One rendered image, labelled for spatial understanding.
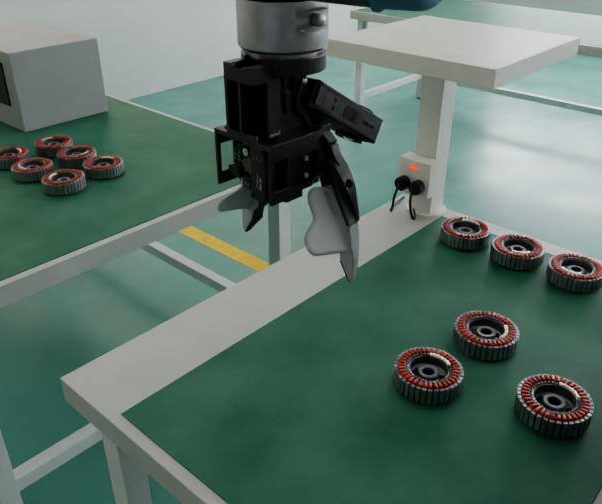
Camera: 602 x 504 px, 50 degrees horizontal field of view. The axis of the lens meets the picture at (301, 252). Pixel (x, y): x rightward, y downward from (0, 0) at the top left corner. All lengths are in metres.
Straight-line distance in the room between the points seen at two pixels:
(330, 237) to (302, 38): 0.17
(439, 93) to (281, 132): 1.01
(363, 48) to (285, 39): 0.78
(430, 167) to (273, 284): 0.47
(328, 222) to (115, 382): 0.66
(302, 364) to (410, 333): 0.22
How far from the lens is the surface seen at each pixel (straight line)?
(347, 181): 0.57
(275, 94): 0.54
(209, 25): 5.79
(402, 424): 1.04
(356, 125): 0.61
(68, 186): 1.83
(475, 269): 1.45
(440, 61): 1.21
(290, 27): 0.52
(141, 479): 1.31
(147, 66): 5.45
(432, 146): 1.58
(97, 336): 2.56
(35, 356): 2.54
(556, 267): 1.43
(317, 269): 1.40
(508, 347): 1.18
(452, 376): 1.08
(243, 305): 1.29
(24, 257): 1.57
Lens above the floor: 1.47
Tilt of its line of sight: 30 degrees down
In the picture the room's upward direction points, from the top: straight up
